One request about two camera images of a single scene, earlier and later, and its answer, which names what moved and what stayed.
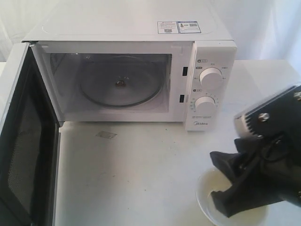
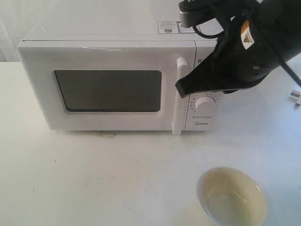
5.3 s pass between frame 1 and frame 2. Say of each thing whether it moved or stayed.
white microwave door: moved
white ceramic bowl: stayed
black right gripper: moved
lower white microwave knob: stayed
